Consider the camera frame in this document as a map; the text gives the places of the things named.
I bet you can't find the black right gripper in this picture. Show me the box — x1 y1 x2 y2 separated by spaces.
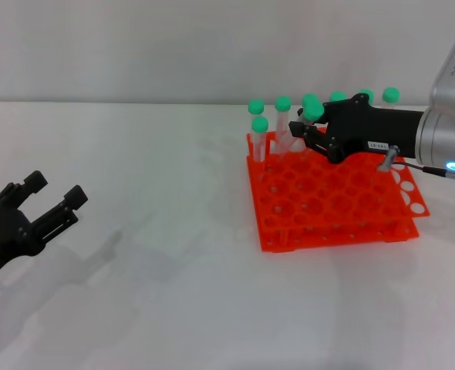
288 93 426 166

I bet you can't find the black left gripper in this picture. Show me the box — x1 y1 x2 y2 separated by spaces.
0 170 89 288

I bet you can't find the orange test tube rack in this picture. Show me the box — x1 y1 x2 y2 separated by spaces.
245 126 432 254

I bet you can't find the dark right wrist cable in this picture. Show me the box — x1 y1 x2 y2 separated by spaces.
376 144 455 187

